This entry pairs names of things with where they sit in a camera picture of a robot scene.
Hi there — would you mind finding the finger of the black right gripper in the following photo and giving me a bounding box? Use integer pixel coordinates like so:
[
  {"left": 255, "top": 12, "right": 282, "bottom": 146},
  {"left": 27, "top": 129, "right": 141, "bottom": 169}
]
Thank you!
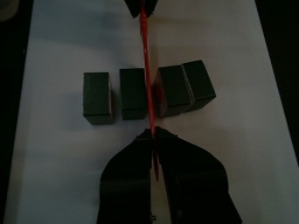
[
  {"left": 124, "top": 0, "right": 144, "bottom": 19},
  {"left": 144, "top": 0, "right": 159, "bottom": 17}
]

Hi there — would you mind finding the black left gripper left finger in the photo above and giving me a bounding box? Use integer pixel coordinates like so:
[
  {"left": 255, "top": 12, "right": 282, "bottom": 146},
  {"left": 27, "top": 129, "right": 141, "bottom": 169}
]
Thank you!
[{"left": 96, "top": 127, "right": 155, "bottom": 224}]

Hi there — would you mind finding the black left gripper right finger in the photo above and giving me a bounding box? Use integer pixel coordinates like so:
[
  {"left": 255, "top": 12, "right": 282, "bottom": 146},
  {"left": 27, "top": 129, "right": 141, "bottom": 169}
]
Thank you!
[{"left": 153, "top": 125, "right": 243, "bottom": 224}]

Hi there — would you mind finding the red toy knife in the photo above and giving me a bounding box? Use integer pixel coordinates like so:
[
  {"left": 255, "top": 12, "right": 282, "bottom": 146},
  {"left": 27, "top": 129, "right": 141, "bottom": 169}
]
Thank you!
[{"left": 137, "top": 0, "right": 161, "bottom": 181}]

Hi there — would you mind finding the white cutting board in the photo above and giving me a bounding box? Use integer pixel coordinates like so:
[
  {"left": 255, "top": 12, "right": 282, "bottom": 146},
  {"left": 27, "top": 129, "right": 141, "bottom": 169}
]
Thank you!
[{"left": 4, "top": 0, "right": 299, "bottom": 224}]

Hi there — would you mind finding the dark seaweed sushi piece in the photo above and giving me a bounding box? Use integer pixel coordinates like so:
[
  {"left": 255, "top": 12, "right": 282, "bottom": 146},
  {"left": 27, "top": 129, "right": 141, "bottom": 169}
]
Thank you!
[
  {"left": 117, "top": 67, "right": 149, "bottom": 121},
  {"left": 181, "top": 59, "right": 218, "bottom": 112},
  {"left": 152, "top": 64, "right": 196, "bottom": 118},
  {"left": 81, "top": 72, "right": 116, "bottom": 126}
]

